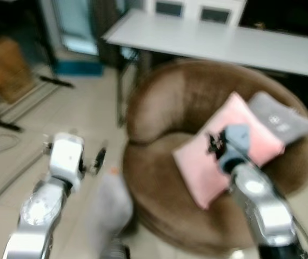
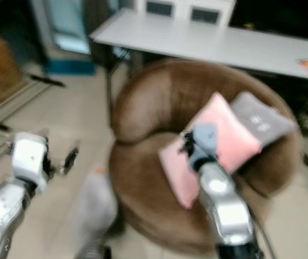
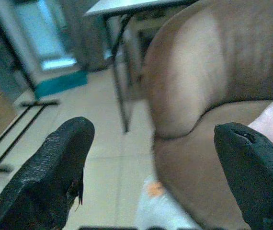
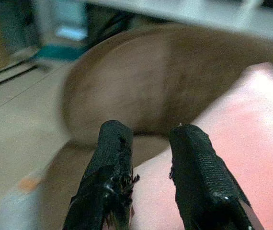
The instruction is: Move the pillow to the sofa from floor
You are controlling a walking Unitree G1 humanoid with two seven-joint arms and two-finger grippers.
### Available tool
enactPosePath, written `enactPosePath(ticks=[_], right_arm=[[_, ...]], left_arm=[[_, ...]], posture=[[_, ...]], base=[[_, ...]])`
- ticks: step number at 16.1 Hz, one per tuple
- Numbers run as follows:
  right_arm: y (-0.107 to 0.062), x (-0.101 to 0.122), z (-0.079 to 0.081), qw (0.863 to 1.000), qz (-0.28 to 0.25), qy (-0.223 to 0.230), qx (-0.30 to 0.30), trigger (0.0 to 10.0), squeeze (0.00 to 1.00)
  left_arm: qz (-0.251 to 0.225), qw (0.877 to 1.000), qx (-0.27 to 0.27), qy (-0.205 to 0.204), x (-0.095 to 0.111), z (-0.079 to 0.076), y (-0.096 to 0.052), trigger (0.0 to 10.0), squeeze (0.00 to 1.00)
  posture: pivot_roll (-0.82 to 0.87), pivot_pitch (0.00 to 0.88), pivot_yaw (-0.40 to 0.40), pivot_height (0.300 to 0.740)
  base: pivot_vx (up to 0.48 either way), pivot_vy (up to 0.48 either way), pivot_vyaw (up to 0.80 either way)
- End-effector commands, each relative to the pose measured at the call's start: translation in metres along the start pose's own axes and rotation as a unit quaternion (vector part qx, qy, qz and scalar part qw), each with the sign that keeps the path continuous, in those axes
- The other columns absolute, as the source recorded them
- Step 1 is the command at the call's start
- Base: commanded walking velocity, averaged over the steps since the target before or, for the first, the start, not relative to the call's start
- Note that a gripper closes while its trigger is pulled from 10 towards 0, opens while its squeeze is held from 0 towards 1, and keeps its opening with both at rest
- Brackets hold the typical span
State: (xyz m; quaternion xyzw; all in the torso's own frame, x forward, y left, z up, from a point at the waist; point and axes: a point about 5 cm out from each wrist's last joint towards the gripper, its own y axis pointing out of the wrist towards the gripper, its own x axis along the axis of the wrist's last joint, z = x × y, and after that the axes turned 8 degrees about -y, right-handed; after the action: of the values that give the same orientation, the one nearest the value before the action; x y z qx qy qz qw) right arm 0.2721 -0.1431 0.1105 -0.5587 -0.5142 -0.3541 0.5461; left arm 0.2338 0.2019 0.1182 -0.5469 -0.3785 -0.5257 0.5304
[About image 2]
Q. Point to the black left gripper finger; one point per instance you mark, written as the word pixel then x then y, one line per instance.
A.
pixel 71 158

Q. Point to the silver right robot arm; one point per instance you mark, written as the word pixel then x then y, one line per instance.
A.
pixel 227 210

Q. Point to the pink square pillow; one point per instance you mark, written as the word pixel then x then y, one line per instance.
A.
pixel 224 116

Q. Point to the plain light grey pillow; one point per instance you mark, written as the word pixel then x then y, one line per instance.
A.
pixel 94 210

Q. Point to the round brown velvet sofa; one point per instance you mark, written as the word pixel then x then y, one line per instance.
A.
pixel 148 102

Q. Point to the grey pillow with white print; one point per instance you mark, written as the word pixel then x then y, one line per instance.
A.
pixel 265 121

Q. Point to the short black stand foot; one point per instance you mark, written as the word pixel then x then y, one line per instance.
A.
pixel 47 80

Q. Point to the long white table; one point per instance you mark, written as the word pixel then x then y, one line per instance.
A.
pixel 197 43

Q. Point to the white appliance with blue base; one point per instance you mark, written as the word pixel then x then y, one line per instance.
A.
pixel 67 32

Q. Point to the white cabinet with dark panels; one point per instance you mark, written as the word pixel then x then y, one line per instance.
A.
pixel 181 9

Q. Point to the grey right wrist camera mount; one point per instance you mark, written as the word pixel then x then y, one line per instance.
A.
pixel 204 140

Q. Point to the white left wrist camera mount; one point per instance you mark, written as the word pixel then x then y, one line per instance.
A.
pixel 29 156

